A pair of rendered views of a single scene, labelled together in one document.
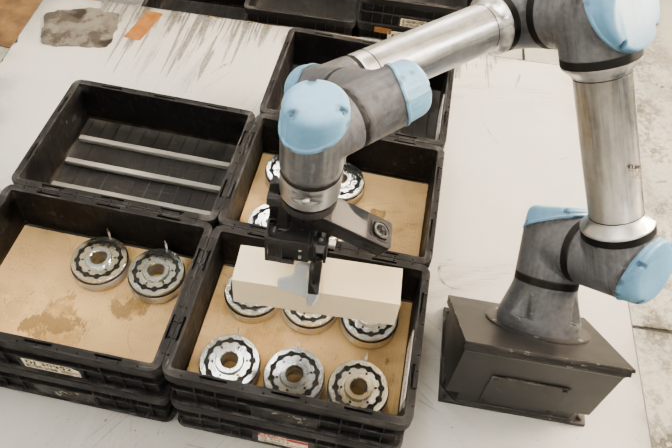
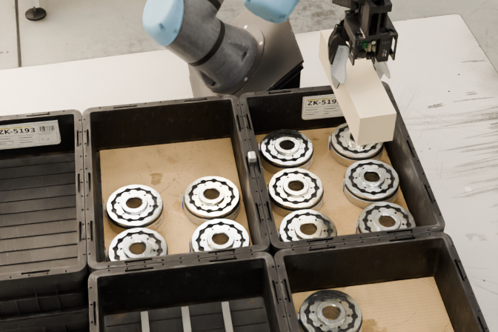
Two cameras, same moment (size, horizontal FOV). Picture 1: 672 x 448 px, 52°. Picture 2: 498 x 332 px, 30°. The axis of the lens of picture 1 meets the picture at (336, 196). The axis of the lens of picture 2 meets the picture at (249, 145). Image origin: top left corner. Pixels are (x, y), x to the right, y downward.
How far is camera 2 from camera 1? 1.55 m
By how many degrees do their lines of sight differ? 65
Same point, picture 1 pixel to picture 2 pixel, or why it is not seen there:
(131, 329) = (394, 322)
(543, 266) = (212, 24)
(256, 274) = (382, 101)
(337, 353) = (327, 170)
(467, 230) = not seen: hidden behind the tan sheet
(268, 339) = (341, 218)
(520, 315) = (241, 56)
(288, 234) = (386, 24)
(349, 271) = not seen: hidden behind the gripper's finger
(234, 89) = not seen: outside the picture
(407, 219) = (154, 156)
